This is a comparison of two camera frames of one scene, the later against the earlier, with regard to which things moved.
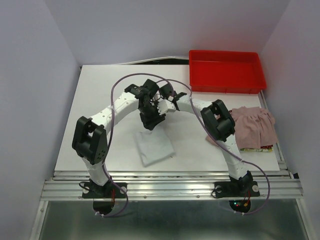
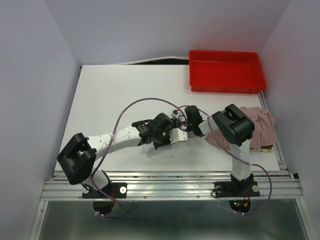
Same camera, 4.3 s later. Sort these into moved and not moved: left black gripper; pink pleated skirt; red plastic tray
Moved: left black gripper
Not moved: red plastic tray; pink pleated skirt
